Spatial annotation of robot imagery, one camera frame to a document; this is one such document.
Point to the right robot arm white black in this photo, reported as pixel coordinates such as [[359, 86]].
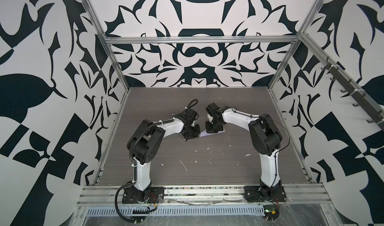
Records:
[[265, 136]]

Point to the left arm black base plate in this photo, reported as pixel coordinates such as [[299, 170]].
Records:
[[144, 195]]

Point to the aluminium frame corner post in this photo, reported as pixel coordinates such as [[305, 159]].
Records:
[[101, 35], [315, 8]]

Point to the aluminium horizontal back bar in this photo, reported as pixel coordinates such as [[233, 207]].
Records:
[[199, 39]]

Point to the hook rail on right wall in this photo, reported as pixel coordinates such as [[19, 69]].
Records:
[[351, 88]]

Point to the white slotted cable duct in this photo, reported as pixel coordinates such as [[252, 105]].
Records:
[[185, 210]]

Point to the aluminium frame corner post right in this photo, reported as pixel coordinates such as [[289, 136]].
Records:
[[315, 8]]

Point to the lilac square paper sheet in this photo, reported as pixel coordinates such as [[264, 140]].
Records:
[[205, 133]]

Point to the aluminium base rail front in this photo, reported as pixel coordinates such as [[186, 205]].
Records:
[[208, 195]]

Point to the aluminium frame corner post left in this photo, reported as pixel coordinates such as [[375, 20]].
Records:
[[101, 35]]

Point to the small green circuit board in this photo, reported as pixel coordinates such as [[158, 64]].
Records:
[[271, 213]]

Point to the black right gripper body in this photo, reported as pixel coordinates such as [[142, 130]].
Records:
[[214, 121]]

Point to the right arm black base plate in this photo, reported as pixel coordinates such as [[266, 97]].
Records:
[[263, 193]]

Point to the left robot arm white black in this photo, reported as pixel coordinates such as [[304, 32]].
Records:
[[146, 140]]

